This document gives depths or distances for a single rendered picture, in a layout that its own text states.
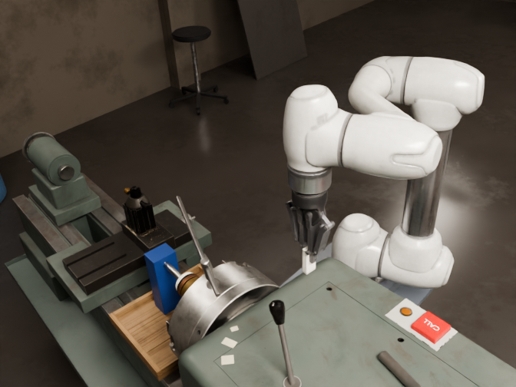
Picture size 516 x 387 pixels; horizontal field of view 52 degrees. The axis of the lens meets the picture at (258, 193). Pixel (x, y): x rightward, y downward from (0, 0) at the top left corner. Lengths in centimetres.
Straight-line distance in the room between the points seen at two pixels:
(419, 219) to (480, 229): 200
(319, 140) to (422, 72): 56
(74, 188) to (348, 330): 144
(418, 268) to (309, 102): 92
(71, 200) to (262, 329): 132
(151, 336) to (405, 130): 108
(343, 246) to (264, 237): 168
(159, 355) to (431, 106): 105
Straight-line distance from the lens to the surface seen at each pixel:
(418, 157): 95
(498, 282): 330
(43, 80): 496
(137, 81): 549
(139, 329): 176
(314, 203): 108
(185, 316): 134
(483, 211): 383
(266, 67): 583
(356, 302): 126
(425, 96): 147
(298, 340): 118
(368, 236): 176
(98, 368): 216
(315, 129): 97
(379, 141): 95
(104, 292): 187
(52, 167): 223
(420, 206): 165
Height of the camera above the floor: 215
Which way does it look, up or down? 34 degrees down
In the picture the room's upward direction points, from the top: 4 degrees counter-clockwise
